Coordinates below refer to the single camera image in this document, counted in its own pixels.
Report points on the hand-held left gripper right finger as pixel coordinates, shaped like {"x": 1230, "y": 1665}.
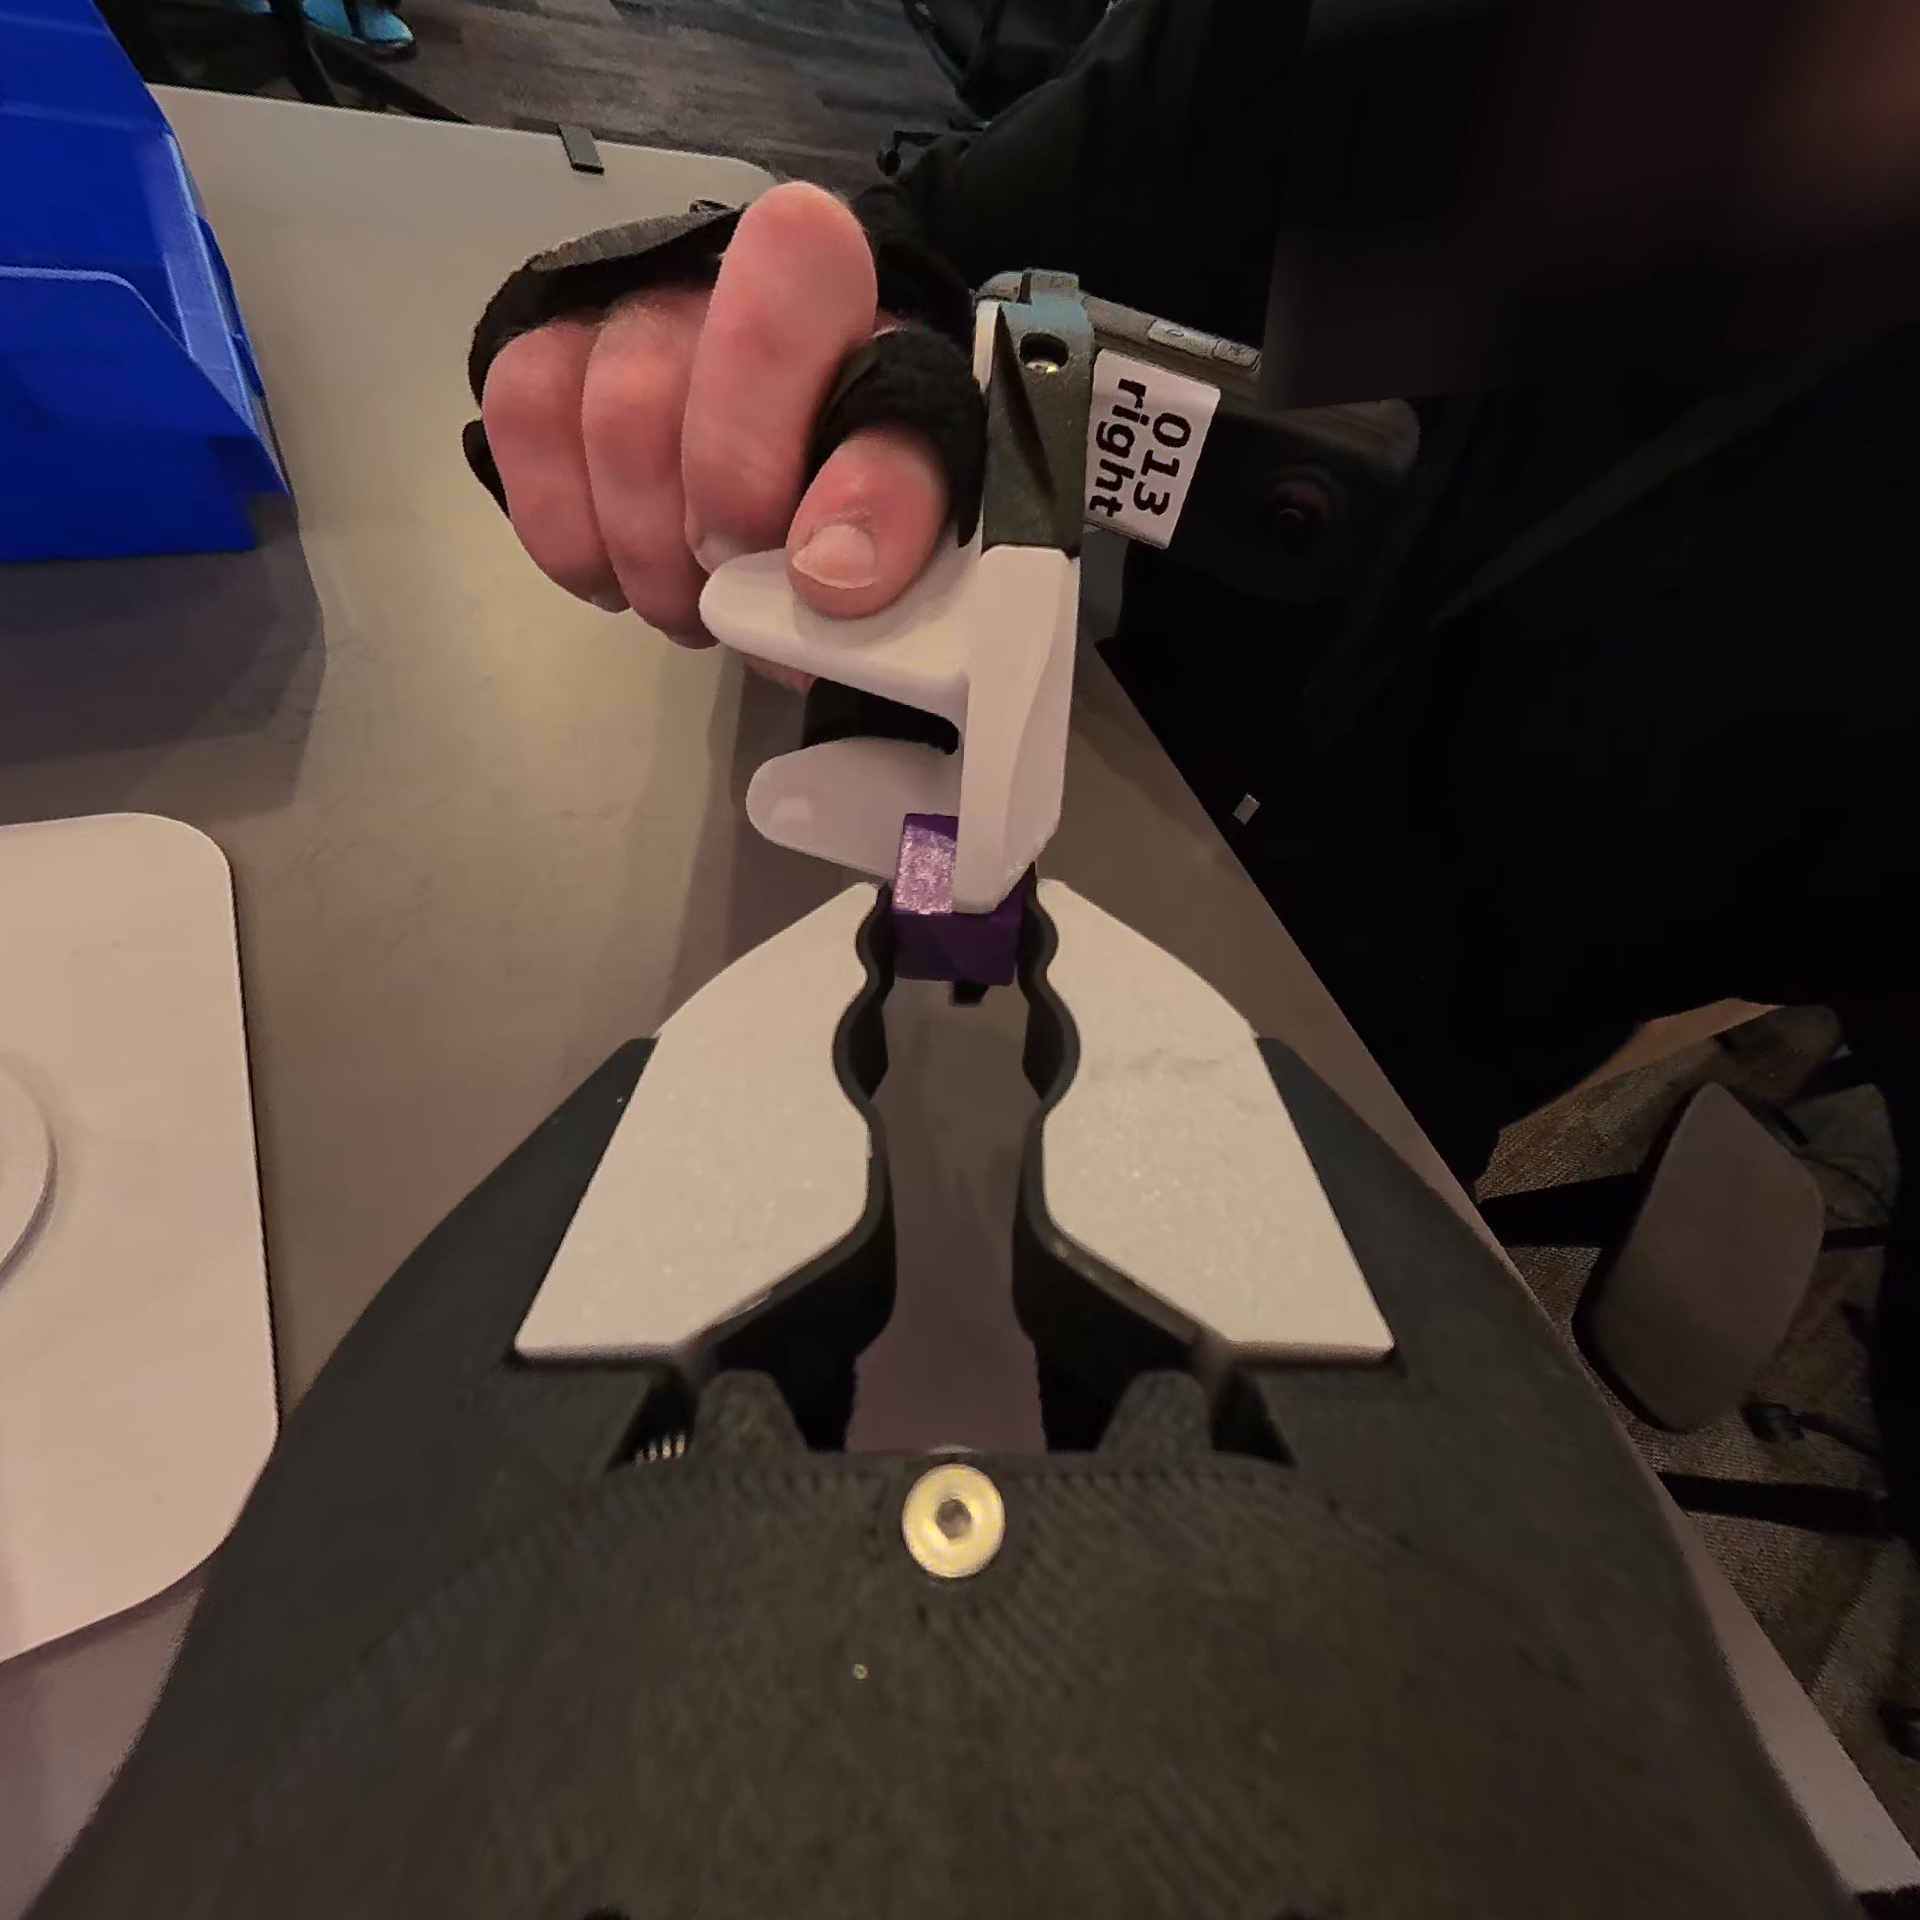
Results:
{"x": 1199, "y": 1171}

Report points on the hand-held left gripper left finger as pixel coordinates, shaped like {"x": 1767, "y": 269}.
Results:
{"x": 706, "y": 1171}

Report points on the purple cube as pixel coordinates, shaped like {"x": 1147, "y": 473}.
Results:
{"x": 967, "y": 946}

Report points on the blue plastic bin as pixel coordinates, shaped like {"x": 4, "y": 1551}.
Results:
{"x": 104, "y": 376}

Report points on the person's right forearm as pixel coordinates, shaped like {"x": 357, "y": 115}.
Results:
{"x": 1048, "y": 164}

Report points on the person's right hand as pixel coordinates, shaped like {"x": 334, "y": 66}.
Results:
{"x": 645, "y": 434}

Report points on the person's torso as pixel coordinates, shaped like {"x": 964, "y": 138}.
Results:
{"x": 1351, "y": 750}

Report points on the grey rounded pad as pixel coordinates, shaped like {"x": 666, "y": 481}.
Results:
{"x": 1709, "y": 1260}

